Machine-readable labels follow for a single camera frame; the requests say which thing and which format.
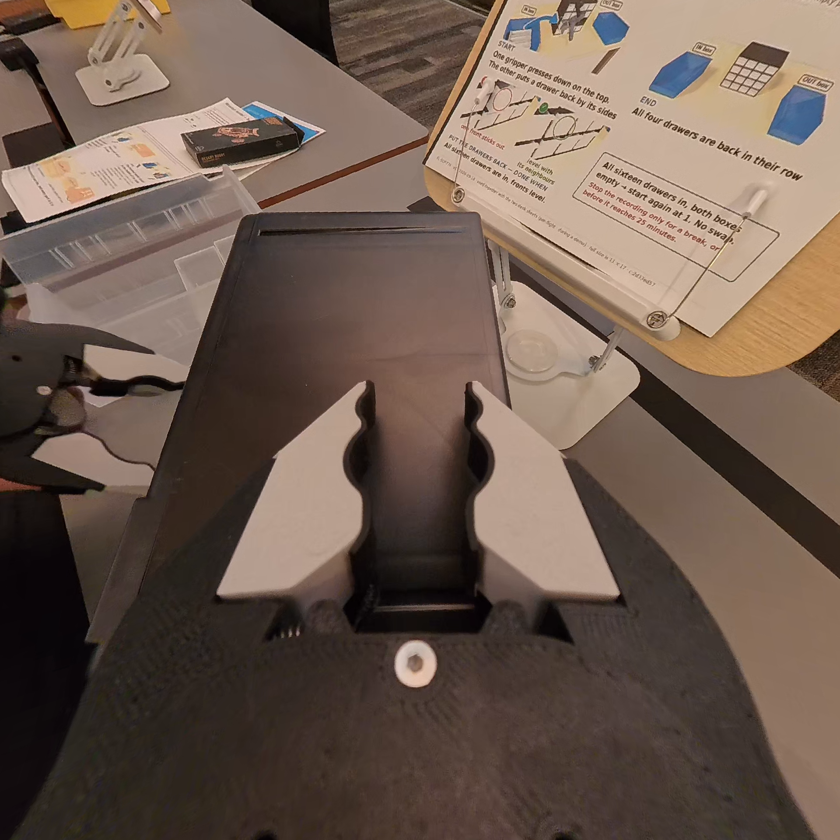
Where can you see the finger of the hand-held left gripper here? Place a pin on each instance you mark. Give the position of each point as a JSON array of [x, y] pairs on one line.
[[79, 459], [131, 364]]

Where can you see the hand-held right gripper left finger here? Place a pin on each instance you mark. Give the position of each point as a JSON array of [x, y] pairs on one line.
[[302, 525]]

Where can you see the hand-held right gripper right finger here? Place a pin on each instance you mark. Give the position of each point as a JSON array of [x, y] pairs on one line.
[[544, 525]]

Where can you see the translucent plastic bin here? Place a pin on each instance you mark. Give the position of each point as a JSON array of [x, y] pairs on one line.
[[98, 256]]

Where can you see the black drawer cabinet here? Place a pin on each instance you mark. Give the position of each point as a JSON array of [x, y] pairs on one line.
[[341, 308]]

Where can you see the person's black clothing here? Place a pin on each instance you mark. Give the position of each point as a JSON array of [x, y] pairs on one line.
[[33, 656]]

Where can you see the folded paper leaflet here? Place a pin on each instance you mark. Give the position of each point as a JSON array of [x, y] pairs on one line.
[[111, 157]]

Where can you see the small black carton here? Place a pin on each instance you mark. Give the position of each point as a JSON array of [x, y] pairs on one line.
[[243, 141]]

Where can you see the instruction sheet on stand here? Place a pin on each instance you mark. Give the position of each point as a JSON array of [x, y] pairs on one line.
[[741, 354]]

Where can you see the white phone stand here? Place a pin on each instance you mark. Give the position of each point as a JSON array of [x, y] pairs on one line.
[[124, 85]]

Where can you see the yellow envelope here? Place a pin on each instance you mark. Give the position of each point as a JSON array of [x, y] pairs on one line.
[[85, 13]]

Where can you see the black office chair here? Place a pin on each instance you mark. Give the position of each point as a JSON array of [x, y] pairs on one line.
[[295, 26]]

